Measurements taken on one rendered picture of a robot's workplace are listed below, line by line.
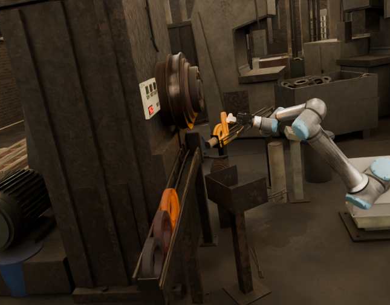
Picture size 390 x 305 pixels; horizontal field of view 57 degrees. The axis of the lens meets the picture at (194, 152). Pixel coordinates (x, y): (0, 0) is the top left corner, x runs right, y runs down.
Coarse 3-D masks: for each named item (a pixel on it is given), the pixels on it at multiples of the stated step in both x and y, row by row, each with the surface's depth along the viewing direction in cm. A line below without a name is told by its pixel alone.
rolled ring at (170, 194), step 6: (168, 192) 162; (174, 192) 169; (162, 198) 160; (168, 198) 160; (174, 198) 171; (162, 204) 159; (168, 204) 159; (174, 204) 173; (168, 210) 158; (174, 210) 172; (174, 216) 170; (174, 222) 166
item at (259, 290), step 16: (208, 176) 190; (224, 176) 195; (208, 192) 191; (224, 192) 174; (240, 192) 170; (256, 192) 174; (224, 208) 178; (240, 208) 172; (240, 224) 190; (240, 240) 192; (240, 256) 194; (240, 272) 199; (224, 288) 209; (240, 288) 205; (256, 288) 205; (240, 304) 194
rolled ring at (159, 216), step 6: (162, 210) 152; (156, 216) 146; (162, 216) 146; (168, 216) 155; (156, 222) 144; (162, 222) 145; (168, 222) 155; (156, 228) 142; (162, 228) 144; (168, 228) 156; (156, 234) 142; (162, 234) 143; (168, 234) 156; (162, 240) 142; (168, 240) 154; (168, 246) 150
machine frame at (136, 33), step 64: (0, 0) 169; (64, 0) 168; (128, 0) 174; (64, 64) 177; (128, 64) 173; (64, 128) 188; (128, 128) 181; (64, 192) 197; (128, 192) 194; (128, 256) 208
